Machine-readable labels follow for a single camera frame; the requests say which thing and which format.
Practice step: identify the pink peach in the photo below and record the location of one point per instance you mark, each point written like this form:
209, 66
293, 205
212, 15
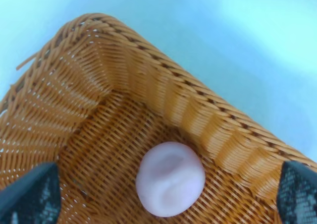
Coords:
170, 179

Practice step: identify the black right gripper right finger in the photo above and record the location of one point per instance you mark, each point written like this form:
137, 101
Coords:
297, 194

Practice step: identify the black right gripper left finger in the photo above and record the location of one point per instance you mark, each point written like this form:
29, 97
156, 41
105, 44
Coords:
32, 199

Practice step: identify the orange woven wicker basket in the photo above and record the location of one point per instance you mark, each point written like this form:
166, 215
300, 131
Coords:
98, 96

